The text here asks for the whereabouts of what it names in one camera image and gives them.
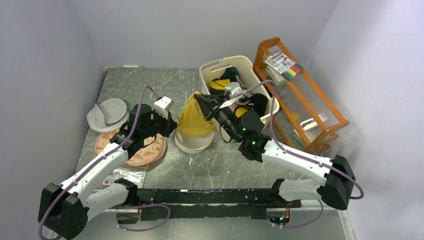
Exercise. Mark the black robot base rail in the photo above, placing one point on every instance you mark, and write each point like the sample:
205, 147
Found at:
207, 203

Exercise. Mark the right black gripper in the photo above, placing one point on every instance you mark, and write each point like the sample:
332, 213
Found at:
211, 105

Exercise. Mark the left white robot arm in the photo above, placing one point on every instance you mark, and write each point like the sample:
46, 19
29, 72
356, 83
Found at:
66, 208

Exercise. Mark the white mesh laundry bag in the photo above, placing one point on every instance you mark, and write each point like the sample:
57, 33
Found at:
192, 145

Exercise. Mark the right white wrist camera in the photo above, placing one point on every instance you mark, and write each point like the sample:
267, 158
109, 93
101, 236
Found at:
232, 93

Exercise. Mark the yellow bra in basket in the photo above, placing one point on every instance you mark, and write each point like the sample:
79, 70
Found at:
240, 110

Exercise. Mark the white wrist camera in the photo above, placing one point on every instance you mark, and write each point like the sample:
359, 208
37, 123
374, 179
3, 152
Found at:
232, 93
163, 106

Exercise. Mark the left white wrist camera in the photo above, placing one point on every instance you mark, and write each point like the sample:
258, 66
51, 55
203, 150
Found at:
163, 106

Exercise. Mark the coloured marker pen pack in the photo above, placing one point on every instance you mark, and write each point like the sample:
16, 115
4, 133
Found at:
283, 65

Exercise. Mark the black bra in basket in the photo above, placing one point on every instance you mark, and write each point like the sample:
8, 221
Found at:
259, 102

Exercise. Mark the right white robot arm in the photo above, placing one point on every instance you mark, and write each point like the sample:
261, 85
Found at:
330, 180

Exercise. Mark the green white marker pen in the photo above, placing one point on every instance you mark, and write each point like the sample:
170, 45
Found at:
133, 66

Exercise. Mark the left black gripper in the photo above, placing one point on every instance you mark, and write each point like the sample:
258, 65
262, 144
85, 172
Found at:
169, 124

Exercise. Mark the orange wooden rack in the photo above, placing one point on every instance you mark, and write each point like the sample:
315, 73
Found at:
314, 117

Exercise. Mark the cream plastic laundry basket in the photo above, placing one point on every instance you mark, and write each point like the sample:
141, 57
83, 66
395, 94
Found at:
246, 78

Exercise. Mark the black yellow garment in basket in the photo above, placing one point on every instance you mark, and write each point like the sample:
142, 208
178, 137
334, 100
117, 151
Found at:
218, 85

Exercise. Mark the floral pink laundry bag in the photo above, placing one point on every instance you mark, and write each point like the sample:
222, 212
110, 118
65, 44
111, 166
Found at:
155, 148

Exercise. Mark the mustard yellow bra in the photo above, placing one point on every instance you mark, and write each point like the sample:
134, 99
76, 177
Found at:
191, 121

